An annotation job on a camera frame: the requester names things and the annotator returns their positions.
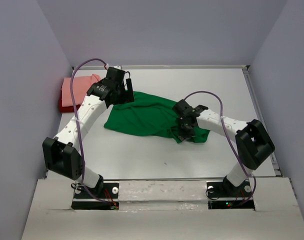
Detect green t shirt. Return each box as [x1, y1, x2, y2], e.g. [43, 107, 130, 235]
[103, 90, 211, 144]

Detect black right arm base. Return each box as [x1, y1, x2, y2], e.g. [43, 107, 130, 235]
[205, 181, 255, 210]

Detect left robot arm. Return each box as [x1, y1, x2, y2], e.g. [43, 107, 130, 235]
[42, 67, 134, 198]

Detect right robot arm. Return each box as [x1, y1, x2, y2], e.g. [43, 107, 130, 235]
[172, 99, 275, 197]

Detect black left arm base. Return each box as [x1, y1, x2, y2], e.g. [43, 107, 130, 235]
[70, 181, 120, 211]

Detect pink t shirt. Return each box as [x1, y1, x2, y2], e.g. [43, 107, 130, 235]
[59, 74, 101, 108]

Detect dark red t shirt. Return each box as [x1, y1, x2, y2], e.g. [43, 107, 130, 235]
[58, 96, 74, 113]

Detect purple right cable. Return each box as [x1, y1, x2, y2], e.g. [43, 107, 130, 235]
[184, 90, 258, 207]

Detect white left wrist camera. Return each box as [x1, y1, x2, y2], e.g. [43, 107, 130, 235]
[103, 63, 123, 70]

